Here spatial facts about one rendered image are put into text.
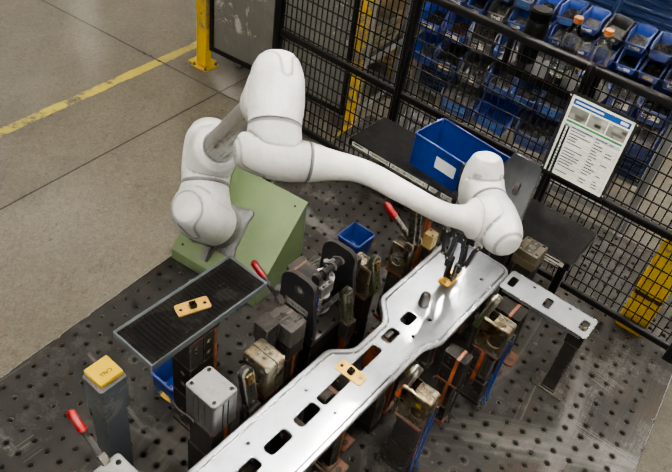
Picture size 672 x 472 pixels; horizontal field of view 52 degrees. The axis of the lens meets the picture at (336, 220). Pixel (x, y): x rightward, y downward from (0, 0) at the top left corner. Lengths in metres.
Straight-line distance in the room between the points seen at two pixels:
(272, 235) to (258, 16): 2.38
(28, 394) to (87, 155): 2.18
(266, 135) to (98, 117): 2.88
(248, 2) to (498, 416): 3.08
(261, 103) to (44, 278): 2.01
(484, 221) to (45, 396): 1.31
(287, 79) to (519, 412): 1.24
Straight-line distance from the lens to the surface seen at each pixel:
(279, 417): 1.74
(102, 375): 1.62
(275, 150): 1.64
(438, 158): 2.39
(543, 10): 2.36
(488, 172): 1.80
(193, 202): 2.15
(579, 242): 2.39
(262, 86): 1.69
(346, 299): 1.89
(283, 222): 2.31
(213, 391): 1.64
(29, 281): 3.47
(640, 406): 2.48
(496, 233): 1.69
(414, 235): 2.07
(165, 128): 4.34
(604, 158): 2.33
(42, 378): 2.22
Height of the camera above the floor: 2.46
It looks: 41 degrees down
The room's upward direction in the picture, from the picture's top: 10 degrees clockwise
